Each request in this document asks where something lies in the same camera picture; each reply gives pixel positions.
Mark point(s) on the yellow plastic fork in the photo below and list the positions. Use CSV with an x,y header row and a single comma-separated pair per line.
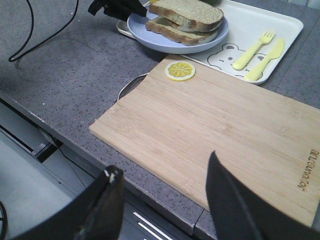
x,y
244,59

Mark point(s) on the yellow plastic knife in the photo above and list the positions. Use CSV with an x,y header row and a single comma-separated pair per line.
x,y
275,53

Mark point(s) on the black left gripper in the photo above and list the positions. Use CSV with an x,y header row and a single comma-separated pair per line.
x,y
119,9

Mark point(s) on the light blue plate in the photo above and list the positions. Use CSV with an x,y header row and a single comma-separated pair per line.
x,y
157,42

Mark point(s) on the white bear tray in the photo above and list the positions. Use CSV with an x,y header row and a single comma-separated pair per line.
x,y
246,24

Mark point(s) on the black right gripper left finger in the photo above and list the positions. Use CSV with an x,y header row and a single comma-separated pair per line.
x,y
95,214

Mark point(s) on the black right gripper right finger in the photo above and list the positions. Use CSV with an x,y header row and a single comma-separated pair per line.
x,y
240,214

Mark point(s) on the lemon slice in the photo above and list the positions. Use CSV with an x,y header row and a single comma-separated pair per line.
x,y
180,71

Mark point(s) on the wooden cutting board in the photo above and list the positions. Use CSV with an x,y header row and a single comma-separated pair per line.
x,y
268,141

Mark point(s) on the bread slice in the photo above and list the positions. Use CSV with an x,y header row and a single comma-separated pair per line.
x,y
159,25
188,13

